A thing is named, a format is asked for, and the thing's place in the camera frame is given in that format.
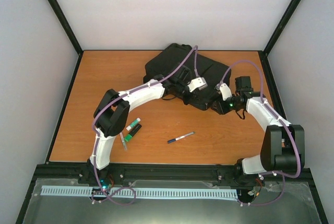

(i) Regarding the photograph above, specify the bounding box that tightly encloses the clear silver pen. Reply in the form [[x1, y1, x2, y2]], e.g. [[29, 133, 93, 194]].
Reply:
[[120, 132, 127, 150]]

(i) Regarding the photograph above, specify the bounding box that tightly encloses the purple cable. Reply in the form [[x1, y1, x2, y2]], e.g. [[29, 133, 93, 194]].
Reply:
[[91, 45, 199, 206], [220, 60, 302, 207]]

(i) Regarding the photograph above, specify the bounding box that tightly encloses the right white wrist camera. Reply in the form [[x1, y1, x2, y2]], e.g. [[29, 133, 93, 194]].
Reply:
[[216, 83, 232, 101]]

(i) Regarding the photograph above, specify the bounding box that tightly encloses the green highlighter marker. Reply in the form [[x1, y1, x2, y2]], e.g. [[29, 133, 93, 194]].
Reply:
[[124, 124, 142, 142]]

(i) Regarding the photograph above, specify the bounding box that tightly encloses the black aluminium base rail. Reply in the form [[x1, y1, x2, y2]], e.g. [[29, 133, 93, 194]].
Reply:
[[33, 163, 313, 186]]

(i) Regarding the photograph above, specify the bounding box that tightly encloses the blue white pen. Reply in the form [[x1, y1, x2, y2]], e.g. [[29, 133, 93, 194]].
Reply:
[[167, 132, 195, 144]]

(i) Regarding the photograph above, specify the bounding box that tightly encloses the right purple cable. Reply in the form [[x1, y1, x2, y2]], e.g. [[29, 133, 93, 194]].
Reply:
[[220, 60, 302, 207]]

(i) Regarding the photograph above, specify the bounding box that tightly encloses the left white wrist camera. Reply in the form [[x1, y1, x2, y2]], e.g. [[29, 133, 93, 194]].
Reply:
[[187, 77, 208, 92]]

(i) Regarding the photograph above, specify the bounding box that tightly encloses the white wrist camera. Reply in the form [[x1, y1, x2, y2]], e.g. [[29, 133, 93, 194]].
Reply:
[[187, 77, 208, 92], [216, 83, 232, 101]]

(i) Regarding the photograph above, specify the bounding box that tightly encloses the white green glue stick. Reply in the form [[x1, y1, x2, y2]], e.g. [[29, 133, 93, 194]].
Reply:
[[126, 118, 141, 131]]

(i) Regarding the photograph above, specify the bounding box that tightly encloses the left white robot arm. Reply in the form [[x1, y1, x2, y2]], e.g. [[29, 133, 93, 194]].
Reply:
[[89, 67, 180, 184]]

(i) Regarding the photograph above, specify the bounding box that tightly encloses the black student backpack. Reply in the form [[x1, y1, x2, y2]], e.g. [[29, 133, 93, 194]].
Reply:
[[143, 43, 231, 111]]

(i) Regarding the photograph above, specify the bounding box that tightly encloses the light blue cable duct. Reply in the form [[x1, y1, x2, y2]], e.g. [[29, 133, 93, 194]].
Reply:
[[40, 185, 237, 201]]

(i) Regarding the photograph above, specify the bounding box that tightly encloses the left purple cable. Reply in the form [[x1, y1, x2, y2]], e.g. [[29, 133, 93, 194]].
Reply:
[[91, 45, 199, 206]]

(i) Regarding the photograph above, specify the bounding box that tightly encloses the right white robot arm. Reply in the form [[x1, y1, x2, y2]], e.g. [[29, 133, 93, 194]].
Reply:
[[213, 76, 305, 183]]

